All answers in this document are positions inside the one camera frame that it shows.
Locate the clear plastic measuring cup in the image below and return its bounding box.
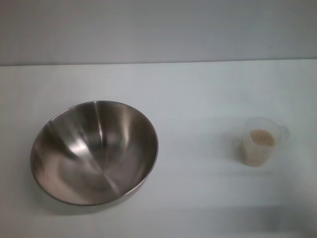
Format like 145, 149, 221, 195
239, 117, 290, 167

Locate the stainless steel mixing bowl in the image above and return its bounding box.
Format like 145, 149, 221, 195
30, 100, 159, 206

